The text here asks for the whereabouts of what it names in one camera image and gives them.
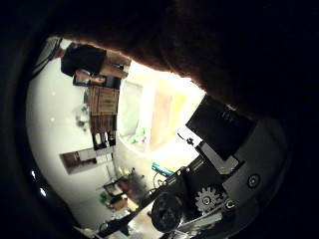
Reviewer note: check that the clear plastic container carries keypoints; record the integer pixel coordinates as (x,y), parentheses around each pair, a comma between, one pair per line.
(131,109)

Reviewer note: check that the blue elongated object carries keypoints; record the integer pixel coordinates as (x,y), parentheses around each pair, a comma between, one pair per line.
(161,169)

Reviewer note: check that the green toy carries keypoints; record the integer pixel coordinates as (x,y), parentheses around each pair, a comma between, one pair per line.
(139,136)

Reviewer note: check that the person in black shirt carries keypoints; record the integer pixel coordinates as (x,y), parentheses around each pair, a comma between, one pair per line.
(83,59)

